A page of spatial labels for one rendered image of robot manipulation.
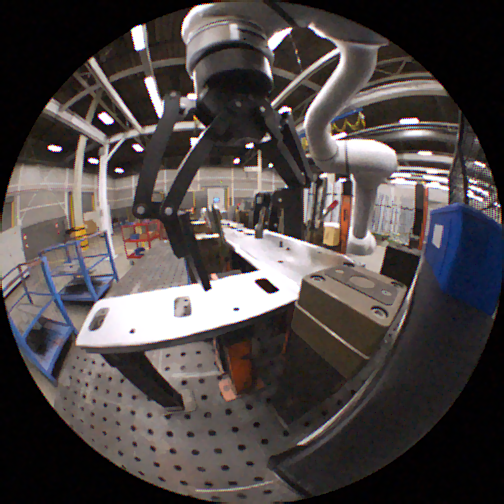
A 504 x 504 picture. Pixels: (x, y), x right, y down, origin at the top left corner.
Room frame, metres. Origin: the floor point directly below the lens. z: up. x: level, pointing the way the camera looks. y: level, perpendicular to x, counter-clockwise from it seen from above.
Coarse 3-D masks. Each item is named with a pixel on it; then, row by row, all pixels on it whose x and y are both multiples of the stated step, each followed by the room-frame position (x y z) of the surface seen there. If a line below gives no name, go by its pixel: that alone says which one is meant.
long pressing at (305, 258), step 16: (240, 224) 0.85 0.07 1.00; (240, 240) 0.46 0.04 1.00; (256, 240) 0.46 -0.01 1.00; (272, 240) 0.46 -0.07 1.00; (288, 240) 0.46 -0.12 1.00; (240, 256) 0.34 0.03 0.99; (256, 256) 0.31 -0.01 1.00; (272, 256) 0.31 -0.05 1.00; (288, 256) 0.31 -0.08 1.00; (304, 256) 0.31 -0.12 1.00; (320, 256) 0.31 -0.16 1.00; (336, 256) 0.31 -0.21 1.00; (272, 272) 0.23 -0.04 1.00; (288, 272) 0.23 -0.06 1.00; (304, 272) 0.23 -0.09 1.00
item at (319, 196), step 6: (318, 180) 0.44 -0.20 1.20; (324, 180) 0.44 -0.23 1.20; (318, 186) 0.47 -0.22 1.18; (324, 186) 0.44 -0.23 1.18; (318, 192) 0.46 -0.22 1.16; (324, 192) 0.44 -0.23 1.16; (318, 198) 0.46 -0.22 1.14; (324, 198) 0.44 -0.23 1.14; (312, 204) 0.47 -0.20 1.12; (318, 204) 0.45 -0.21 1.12; (324, 204) 0.45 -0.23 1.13; (312, 210) 0.46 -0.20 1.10; (318, 210) 0.44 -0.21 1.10; (312, 216) 0.46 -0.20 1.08; (318, 216) 0.43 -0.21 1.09; (312, 228) 0.46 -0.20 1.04
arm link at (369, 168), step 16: (352, 144) 0.44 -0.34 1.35; (368, 144) 0.41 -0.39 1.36; (384, 144) 0.39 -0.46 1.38; (352, 160) 0.45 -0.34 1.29; (368, 160) 0.41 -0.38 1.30; (384, 160) 0.38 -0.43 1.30; (368, 176) 0.44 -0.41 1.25; (384, 176) 0.41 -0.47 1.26; (368, 192) 0.50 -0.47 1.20; (368, 208) 0.55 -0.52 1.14; (368, 224) 0.62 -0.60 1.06; (352, 240) 0.74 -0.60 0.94; (368, 240) 0.69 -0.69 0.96
